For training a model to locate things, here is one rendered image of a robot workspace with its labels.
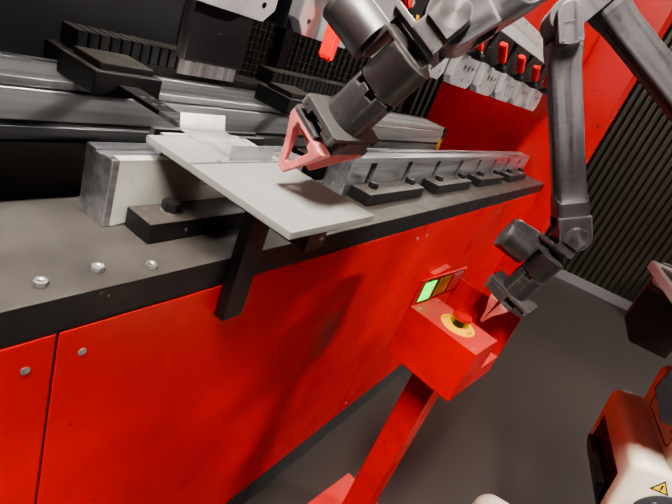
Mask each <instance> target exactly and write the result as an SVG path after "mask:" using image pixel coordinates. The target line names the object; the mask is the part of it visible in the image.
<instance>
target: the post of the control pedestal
mask: <svg viewBox="0 0 672 504"><path fill-rule="evenodd" d="M438 396H439V394H438V393H436V392H435V391H434V390H433V389H432V388H430V387H429V386H428V385H427V384H426V383H424V382H423V381H422V380H421V379H420V378H418V377H417V376H416V375H415V374H414V373H412V375H411V377H410V379H409V381H408V383H407V385H406V386H405V388H404V390H403V392H402V394H401V396H400V397H399V399H398V401H397V403H396V405H395V407H394V408H393V410H392V412H391V414H390V416H389V418H388V420H387V421H386V423H385V425H384V427H383V429H382V431H381V432H380V434H379V436H378V438H377V440H376V442H375V444H374V445H373V447H372V449H371V451H370V453H369V455H368V456H367V458H366V460H365V462H364V464H363V466H362V467H361V469H360V471H359V473H358V475H357V477H356V479H355V480H354V482H353V484H352V486H351V488H350V490H349V491H348V493H347V495H346V497H345V499H344V501H343V502H342V504H375V503H376V502H377V500H378V498H379V496H380V495H381V493H382V491H383V490H384V488H385V486H386V485H387V483H388V481H389V479H390V478H391V476H392V474H393V473H394V471H395V469H396V468H397V466H398V464H399V462H400V461H401V459H402V457H403V456H404V454H405V452H406V451H407V449H408V447H409V445H410V444H411V442H412V440H413V439H414V437H415V435H416V434H417V432H418V430H419V428H420V427H421V425H422V423H423V422H424V420H425V418H426V417H427V415H428V413H429V411H430V410H431V408H432V406H433V405H434V403H435V401H436V400H437V398H438Z"/></svg>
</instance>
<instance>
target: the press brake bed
mask: <svg viewBox="0 0 672 504"><path fill-rule="evenodd" d="M539 193H540V192H536V193H533V194H529V195H526V196H522V197H519V198H516V199H512V200H509V201H505V202H502V203H498V204H495V205H491V206H488V207H484V208H481V209H478V210H474V211H471V212H467V213H464V214H460V215H457V216H453V217H450V218H446V219H443V220H440V221H436V222H433V223H429V224H426V225H422V226H419V227H415V228H412V229H409V230H405V231H402V232H398V233H395V234H391V235H388V236H384V237H381V238H377V239H374V240H371V241H367V242H364V243H360V244H357V245H353V246H350V247H346V248H343V249H340V250H336V251H333V252H329V253H326V254H322V255H319V256H315V257H312V258H308V259H305V260H302V261H298V262H295V263H291V264H288V265H284V266H281V267H277V268H274V269H271V270H267V271H264V272H260V273H257V274H254V277H253V280H252V283H251V286H250V289H249V292H248V296H247V299H246V302H245V305H244V308H243V311H242V314H241V315H238V316H236V317H233V318H230V319H228V320H225V321H221V320H220V319H219V318H218V317H217V316H216V315H215V314H214V313H215V310H216V307H217V303H218V300H219V296H220V293H221V290H222V286H223V283H222V284H219V285H215V286H212V287H208V288H205V289H202V290H198V291H195V292H191V293H188V294H184V295H181V296H177V297H174V298H170V299H167V300H164V301H160V302H157V303H153V304H150V305H146V306H143V307H139V308H136V309H133V310H129V311H126V312H122V313H119V314H115V315H112V316H108V317H105V318H101V319H98V320H95V321H91V322H88V323H84V324H81V325H77V326H74V327H70V328H67V329H64V330H60V331H57V332H53V333H50V334H46V335H43V336H39V337H36V338H32V339H29V340H26V341H22V342H19V343H15V344H12V345H8V346H5V347H1V348H0V504H244V503H245V502H247V501H248V500H249V499H250V498H251V497H253V496H254V495H255V494H256V493H257V492H259V491H260V490H261V489H262V488H264V487H265V486H266V485H267V484H268V483H270V482H271V481H272V480H273V479H274V478H276V477H277V476H278V475H279V474H280V473H282V472H283V471H284V470H285V469H286V468H288V467H289V466H290V465H291V464H293V463H294V462H295V461H296V460H297V459H299V458H300V457H301V456H302V455H303V454H305V453H306V452H307V451H308V450H309V449H311V448H312V447H313V446H314V445H316V444H317V443H318V442H319V441H320V440H322V439H323V438H324V437H325V436H326V435H328V434H329V433H330V432H331V431H332V430H334V429H335V428H336V427H337V426H338V425H340V424H341V423H342V422H343V421H345V420H346V419H347V418H348V417H349V416H351V415H352V414H353V413H354V412H355V411H357V410H358V409H359V408H360V407H361V406H363V405H364V404H365V403H366V402H367V401H369V400H370V399H371V398H372V397H374V396H375V395H376V394H377V393H378V392H380V391H381V390H382V389H383V388H384V387H386V386H387V385H388V384H389V383H390V382H392V381H393V380H394V379H395V378H397V377H398V376H399V375H400V374H401V373H403V372H404V371H405V370H406V369H407V368H406V367H405V366H404V365H403V364H402V363H400V362H399V361H398V360H397V359H396V358H394V357H393V356H392V355H391V354H390V353H388V352H387V351H386V350H387V348H388V346H389V344H390V342H391V340H392V338H393V336H394V334H395V332H396V330H397V328H398V326H399V324H400V322H401V320H402V318H403V316H404V314H405V312H406V310H407V308H408V306H409V304H410V302H411V300H412V298H413V296H414V294H415V292H416V290H417V288H418V286H419V284H420V282H421V280H424V279H427V277H428V275H429V273H430V272H431V271H433V270H435V269H437V268H439V267H441V266H443V265H445V264H448V265H450V266H451V268H450V270H449V272H450V271H453V270H456V269H459V268H463V267H467V270H466V272H465V273H464V275H463V277H462V279H463V280H464V281H466V282H467V283H469V284H470V285H472V286H473V287H475V288H476V289H478V290H479V291H481V292H482V293H483V291H484V290H485V288H486V287H485V285H484V283H485V282H486V281H487V278H488V277H489V276H490V275H492V274H494V272H495V270H496V269H497V267H498V265H499V263H500V262H501V260H502V258H503V256H504V255H505V253H504V252H502V251H501V250H500V249H499V248H497V247H496V246H495V245H493V244H494V241H495V239H496V237H497V236H498V235H499V233H500V232H501V231H502V230H503V229H504V228H505V227H506V226H507V225H508V224H509V223H510V222H511V221H512V220H513V219H515V218H518V219H520V220H522V221H524V219H525V218H526V216H527V214H528V212H529V211H530V209H531V207H532V205H533V204H534V202H535V200H536V198H537V197H538V195H539Z"/></svg>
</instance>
